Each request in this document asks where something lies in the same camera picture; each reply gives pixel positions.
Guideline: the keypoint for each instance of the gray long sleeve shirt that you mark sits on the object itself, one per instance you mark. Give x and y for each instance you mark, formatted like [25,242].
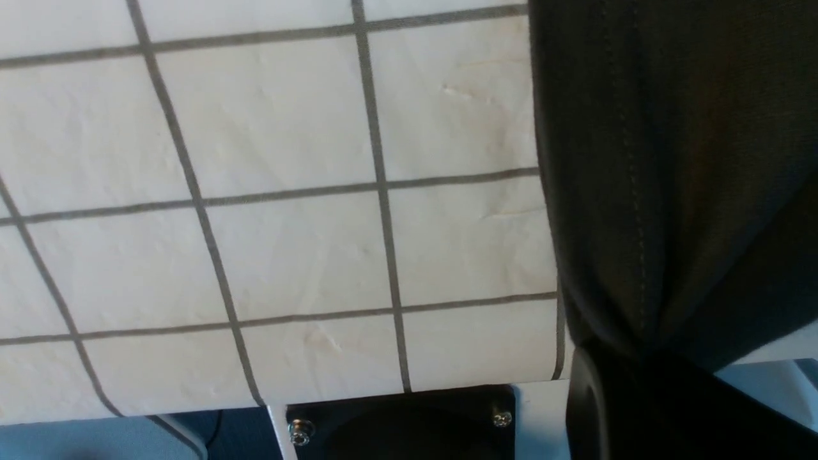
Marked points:
[677,149]

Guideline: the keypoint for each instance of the white grid table mat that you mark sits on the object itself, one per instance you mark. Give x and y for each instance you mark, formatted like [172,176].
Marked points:
[225,204]

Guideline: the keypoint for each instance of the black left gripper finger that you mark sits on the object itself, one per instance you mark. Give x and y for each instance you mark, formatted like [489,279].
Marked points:
[667,408]

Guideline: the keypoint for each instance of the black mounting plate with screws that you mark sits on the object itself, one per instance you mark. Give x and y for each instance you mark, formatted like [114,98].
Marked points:
[465,423]

